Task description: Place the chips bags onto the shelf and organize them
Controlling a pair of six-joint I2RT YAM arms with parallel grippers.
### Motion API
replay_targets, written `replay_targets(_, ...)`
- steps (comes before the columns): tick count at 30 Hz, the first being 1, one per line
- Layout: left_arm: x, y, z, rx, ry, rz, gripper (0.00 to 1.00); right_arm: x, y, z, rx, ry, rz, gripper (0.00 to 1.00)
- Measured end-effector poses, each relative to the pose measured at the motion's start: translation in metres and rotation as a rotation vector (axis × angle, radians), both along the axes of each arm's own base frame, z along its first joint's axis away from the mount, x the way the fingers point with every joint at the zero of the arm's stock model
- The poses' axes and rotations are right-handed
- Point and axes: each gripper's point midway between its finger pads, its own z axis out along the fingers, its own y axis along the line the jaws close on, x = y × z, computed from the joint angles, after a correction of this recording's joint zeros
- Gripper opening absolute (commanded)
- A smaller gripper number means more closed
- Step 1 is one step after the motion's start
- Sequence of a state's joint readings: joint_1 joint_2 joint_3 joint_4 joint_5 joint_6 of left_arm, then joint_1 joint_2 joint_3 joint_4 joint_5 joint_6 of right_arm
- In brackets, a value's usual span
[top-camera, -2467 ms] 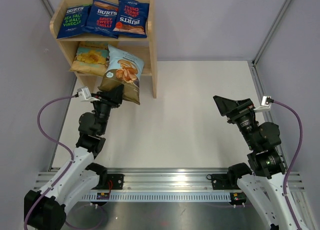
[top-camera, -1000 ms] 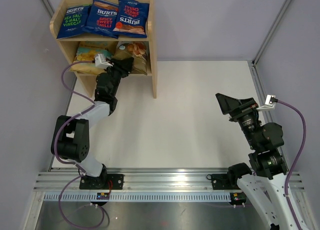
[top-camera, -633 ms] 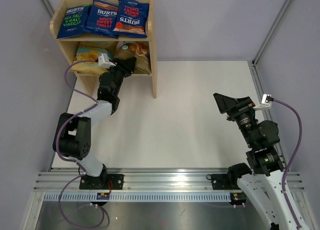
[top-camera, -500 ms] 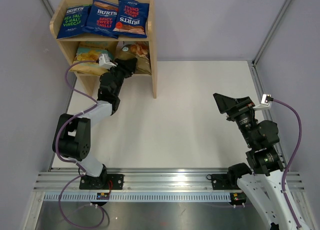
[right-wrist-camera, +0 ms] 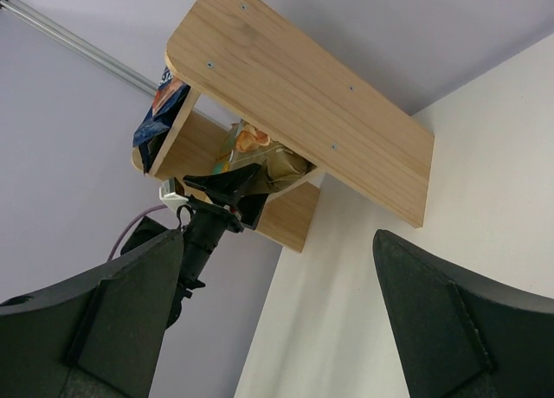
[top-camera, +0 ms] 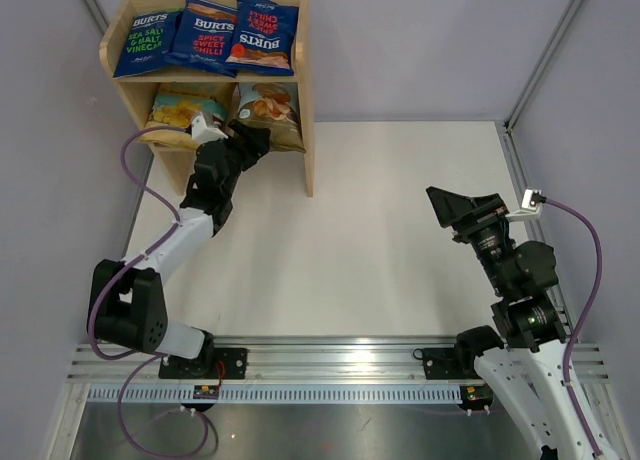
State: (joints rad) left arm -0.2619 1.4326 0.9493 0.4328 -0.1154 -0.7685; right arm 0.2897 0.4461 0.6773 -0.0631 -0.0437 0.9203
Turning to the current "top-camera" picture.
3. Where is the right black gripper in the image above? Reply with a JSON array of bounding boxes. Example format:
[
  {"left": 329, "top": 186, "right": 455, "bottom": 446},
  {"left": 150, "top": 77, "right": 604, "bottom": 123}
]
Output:
[{"left": 427, "top": 186, "right": 513, "bottom": 294}]

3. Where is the light blue cassava chips bag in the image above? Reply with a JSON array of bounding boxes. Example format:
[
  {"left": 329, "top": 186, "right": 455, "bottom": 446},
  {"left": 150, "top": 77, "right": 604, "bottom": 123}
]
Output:
[{"left": 235, "top": 82, "right": 306, "bottom": 153}]

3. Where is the yellow kettle cooked chips bag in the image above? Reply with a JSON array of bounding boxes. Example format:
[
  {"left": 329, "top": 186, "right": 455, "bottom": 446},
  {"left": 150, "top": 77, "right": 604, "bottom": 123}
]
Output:
[{"left": 139, "top": 82, "right": 236, "bottom": 151}]

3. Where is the blue spicy sweet chilli bag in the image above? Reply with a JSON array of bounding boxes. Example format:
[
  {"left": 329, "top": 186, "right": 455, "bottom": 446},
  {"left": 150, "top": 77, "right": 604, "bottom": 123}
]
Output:
[{"left": 164, "top": 0, "right": 237, "bottom": 78}]

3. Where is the blue sea salt vinegar bag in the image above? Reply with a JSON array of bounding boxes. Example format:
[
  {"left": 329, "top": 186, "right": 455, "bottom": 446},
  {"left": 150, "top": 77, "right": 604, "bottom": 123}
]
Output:
[{"left": 113, "top": 9, "right": 182, "bottom": 78}]

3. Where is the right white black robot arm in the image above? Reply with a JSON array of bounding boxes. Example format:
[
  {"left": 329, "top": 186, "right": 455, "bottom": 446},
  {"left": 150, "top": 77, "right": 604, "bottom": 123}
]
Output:
[{"left": 426, "top": 186, "right": 620, "bottom": 459}]

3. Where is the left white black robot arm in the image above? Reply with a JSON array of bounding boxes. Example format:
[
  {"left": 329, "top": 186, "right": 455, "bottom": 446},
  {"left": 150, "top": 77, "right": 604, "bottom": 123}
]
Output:
[{"left": 87, "top": 116, "right": 271, "bottom": 378}]

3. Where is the wooden two-tier shelf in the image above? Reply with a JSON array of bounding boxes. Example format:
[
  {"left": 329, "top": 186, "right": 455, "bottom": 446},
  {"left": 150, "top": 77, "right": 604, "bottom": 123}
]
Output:
[{"left": 99, "top": 0, "right": 315, "bottom": 197}]

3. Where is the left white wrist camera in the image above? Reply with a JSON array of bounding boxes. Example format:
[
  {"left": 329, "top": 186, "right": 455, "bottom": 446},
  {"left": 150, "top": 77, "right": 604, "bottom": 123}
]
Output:
[{"left": 190, "top": 111, "right": 228, "bottom": 145}]

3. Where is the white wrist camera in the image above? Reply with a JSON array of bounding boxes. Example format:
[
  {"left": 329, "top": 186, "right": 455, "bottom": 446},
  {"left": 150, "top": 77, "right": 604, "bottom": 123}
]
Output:
[
  {"left": 506, "top": 188, "right": 546, "bottom": 222},
  {"left": 190, "top": 111, "right": 228, "bottom": 145}
]

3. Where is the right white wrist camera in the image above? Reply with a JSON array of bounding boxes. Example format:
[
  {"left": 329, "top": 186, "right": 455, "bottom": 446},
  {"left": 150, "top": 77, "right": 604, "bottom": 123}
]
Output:
[{"left": 506, "top": 188, "right": 546, "bottom": 222}]

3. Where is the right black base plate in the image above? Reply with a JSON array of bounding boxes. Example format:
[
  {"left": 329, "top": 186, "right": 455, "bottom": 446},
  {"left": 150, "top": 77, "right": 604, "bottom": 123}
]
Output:
[{"left": 412, "top": 346, "right": 489, "bottom": 381}]

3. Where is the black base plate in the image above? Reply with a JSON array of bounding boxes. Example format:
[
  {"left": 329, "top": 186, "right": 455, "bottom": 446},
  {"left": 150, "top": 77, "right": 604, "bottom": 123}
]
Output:
[
  {"left": 412, "top": 346, "right": 489, "bottom": 381},
  {"left": 158, "top": 347, "right": 248, "bottom": 380}
]

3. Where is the aluminium mounting rail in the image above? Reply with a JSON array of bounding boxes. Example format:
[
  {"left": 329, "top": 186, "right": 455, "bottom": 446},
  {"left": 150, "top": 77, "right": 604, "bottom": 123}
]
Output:
[{"left": 66, "top": 336, "right": 610, "bottom": 384}]

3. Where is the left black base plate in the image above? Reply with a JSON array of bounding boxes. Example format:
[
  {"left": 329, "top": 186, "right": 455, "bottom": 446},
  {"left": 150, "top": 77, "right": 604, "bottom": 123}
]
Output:
[{"left": 158, "top": 347, "right": 248, "bottom": 380}]

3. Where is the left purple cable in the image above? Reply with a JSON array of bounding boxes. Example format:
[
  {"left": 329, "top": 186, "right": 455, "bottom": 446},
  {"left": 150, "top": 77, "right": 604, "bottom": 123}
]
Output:
[{"left": 87, "top": 127, "right": 221, "bottom": 456}]

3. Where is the white slotted cable duct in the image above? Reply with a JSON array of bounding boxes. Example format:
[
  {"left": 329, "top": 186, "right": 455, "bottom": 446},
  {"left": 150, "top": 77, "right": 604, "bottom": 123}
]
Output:
[{"left": 88, "top": 384, "right": 462, "bottom": 405}]

